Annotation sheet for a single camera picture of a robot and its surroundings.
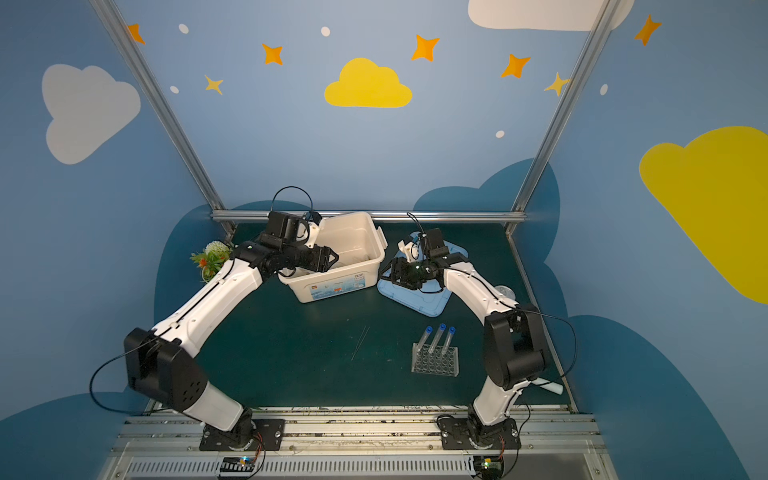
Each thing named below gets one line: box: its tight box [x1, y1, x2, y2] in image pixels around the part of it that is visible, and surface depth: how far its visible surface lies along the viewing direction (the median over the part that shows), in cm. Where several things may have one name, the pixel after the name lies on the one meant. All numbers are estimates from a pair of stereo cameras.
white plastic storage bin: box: [278, 212, 388, 304], surface depth 100 cm
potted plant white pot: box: [190, 240, 233, 283], surface depth 95 cm
